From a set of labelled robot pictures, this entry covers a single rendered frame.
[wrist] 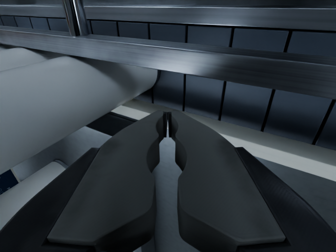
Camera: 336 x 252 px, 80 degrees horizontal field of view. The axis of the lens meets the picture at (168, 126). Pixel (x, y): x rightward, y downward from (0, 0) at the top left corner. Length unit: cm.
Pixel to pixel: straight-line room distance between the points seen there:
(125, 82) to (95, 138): 19
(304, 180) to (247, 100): 14
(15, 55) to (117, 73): 8
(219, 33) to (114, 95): 9
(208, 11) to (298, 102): 10
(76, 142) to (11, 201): 15
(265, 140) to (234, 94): 5
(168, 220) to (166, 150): 19
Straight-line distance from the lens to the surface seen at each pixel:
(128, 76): 17
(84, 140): 37
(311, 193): 30
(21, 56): 20
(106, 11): 24
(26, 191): 47
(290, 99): 18
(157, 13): 20
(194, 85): 19
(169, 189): 39
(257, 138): 17
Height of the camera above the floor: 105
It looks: 47 degrees down
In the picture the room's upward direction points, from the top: 133 degrees counter-clockwise
